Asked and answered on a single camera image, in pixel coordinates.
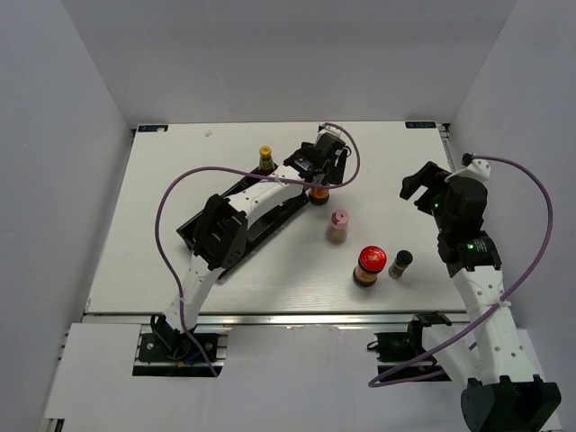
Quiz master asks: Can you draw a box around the blue left corner sticker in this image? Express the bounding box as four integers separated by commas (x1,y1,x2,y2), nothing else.
137,124,168,133

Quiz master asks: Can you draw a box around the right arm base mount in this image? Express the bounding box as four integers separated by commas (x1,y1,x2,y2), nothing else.
366,312,452,383

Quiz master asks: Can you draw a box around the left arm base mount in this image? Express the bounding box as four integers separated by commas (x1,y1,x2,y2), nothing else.
132,314,228,378

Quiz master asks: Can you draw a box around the red-lid sauce jar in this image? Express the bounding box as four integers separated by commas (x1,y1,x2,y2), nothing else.
308,187,329,206
353,245,387,287

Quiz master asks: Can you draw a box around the pink-cap spice shaker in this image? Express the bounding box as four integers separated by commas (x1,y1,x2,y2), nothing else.
326,210,349,244

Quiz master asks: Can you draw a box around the yellow-cap red sauce bottle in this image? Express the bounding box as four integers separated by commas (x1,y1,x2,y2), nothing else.
257,146,275,176

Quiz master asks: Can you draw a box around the aluminium table rail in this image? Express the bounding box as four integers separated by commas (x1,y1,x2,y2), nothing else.
85,310,469,328

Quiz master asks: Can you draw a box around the blue corner sticker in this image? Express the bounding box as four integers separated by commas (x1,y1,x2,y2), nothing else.
404,121,437,129
137,124,168,133

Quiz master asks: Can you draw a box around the black-cap pepper jar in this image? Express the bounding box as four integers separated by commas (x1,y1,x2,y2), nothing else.
388,249,413,279

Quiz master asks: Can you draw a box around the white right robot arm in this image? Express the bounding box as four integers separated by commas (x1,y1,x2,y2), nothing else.
400,160,562,431

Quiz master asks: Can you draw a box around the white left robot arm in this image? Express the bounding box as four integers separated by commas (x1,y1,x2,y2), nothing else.
158,122,357,359

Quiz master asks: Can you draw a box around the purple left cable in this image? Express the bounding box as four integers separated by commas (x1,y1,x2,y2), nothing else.
154,121,363,377

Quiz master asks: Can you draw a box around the red-lid sauce jar front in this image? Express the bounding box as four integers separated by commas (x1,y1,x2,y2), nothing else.
353,245,387,287

